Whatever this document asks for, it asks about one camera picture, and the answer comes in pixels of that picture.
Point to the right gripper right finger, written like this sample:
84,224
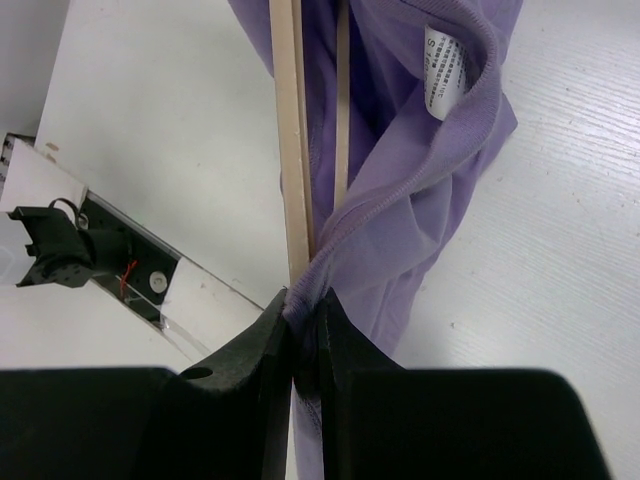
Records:
383,421

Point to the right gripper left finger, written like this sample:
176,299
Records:
225,417

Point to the wooden hanger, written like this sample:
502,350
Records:
290,93

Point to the purple t shirt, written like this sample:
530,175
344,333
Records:
411,175

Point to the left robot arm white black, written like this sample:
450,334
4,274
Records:
45,245

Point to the white shirt care label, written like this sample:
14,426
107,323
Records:
447,77

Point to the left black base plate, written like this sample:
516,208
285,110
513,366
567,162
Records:
132,264

